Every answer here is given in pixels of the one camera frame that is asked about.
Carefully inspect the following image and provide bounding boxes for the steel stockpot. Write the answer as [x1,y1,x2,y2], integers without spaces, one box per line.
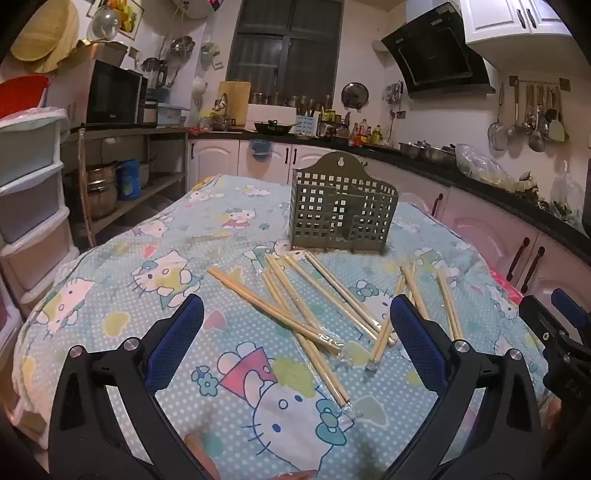
[85,161,122,220]

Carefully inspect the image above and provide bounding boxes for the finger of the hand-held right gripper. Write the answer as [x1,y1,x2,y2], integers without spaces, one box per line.
[553,288,591,345]
[519,294,591,361]

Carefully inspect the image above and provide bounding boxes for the plastic bag of vegetables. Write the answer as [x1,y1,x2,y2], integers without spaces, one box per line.
[455,144,517,189]

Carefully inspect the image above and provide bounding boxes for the red plastic basin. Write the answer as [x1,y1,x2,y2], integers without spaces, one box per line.
[0,75,50,120]

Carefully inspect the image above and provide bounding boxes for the black range hood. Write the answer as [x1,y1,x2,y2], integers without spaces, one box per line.
[381,2,496,99]

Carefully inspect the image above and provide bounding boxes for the row of sauce bottles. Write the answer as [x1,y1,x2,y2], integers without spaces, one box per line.
[347,118,385,147]

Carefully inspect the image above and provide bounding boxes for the blue white knife holder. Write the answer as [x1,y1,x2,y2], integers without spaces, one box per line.
[295,114,320,138]

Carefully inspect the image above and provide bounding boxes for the black kitchen countertop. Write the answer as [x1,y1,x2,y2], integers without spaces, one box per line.
[189,129,591,232]

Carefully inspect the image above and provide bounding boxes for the green plastic utensil holder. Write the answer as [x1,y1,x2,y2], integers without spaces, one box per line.
[288,151,399,254]

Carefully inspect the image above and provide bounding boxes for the white plastic drawer unit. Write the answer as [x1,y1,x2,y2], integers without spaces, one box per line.
[0,107,81,308]

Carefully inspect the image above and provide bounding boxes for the cardboard box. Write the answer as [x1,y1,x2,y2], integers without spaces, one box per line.
[46,60,90,127]

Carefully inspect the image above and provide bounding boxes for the fruit wall poster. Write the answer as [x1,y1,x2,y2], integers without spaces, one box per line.
[88,0,139,34]

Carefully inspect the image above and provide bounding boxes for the blue plastic bag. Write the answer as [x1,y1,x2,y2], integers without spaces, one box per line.
[249,138,274,163]

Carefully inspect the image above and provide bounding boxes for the grey pot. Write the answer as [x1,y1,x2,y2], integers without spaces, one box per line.
[95,41,129,68]

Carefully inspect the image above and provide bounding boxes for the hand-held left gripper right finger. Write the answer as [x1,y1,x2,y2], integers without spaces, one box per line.
[379,294,543,480]

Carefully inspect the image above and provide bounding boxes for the white water heater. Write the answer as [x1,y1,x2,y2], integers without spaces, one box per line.
[172,0,228,20]

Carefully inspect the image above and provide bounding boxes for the blender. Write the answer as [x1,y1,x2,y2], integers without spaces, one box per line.
[141,57,168,89]

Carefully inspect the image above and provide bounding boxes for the black wok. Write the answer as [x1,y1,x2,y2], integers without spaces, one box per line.
[253,120,300,136]

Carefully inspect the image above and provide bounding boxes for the clear plastic bag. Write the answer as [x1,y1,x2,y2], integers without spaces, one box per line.
[549,161,587,222]

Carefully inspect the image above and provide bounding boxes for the black microwave oven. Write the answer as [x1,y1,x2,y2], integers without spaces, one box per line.
[86,59,149,126]

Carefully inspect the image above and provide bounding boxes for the row of hanging kitchen utensils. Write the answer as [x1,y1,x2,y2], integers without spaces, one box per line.
[487,76,571,154]

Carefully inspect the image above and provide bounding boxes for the white wall cabinet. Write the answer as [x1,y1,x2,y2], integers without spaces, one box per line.
[459,0,574,70]

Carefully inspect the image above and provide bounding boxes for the hanging steel pan lid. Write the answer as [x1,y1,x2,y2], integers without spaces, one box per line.
[341,82,369,112]

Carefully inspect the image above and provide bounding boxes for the dark window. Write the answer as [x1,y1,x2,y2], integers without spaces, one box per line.
[225,0,345,101]

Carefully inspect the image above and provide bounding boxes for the bunch of wooden chopsticks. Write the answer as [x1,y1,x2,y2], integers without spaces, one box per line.
[208,249,465,409]

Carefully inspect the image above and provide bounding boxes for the wooden cutting board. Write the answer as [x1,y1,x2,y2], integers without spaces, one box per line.
[217,80,252,126]

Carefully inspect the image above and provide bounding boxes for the glass pot lid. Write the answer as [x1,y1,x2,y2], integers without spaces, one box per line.
[89,6,122,43]

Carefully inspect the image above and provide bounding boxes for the blue detergent bag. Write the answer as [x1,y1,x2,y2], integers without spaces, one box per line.
[116,160,141,201]

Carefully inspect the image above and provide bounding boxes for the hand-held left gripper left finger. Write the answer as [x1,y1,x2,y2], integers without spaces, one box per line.
[48,293,218,480]

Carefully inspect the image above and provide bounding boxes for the wooden shelf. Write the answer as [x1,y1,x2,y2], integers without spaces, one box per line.
[60,126,190,248]

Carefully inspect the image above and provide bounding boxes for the row of steel jars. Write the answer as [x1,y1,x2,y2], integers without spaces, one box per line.
[252,92,333,116]

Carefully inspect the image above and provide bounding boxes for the white base cabinets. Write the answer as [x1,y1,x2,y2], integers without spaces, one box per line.
[187,138,591,301]

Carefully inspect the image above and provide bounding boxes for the cartoon cat printed blanket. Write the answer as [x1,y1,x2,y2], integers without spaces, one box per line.
[11,174,561,480]

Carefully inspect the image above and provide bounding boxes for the hanging steel colander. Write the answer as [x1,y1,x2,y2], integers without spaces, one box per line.
[168,35,196,60]

